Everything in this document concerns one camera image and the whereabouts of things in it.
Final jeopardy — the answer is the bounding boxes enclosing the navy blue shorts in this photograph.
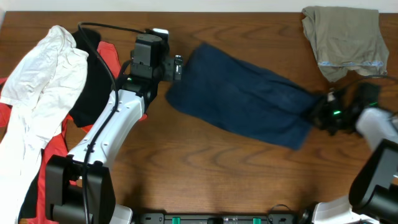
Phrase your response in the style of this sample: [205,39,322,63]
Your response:
[166,44,317,150]

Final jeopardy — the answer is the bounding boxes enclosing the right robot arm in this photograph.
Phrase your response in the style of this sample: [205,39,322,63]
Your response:
[299,91,397,223]

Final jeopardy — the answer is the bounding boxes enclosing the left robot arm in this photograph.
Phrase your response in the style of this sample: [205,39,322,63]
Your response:
[45,55,183,223]

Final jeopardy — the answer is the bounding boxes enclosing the black shorts with white stripe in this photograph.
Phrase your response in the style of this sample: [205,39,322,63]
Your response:
[19,31,112,219]

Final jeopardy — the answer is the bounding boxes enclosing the khaki folded shorts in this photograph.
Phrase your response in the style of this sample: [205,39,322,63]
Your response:
[302,6,389,82]

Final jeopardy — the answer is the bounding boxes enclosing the white garment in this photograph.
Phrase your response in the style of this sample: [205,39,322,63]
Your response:
[1,26,88,223]

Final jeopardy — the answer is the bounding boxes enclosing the red shorts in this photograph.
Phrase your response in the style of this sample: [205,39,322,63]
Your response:
[0,41,149,224]

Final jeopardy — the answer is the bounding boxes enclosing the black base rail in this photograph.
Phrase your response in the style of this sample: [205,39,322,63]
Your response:
[132,212,311,224]

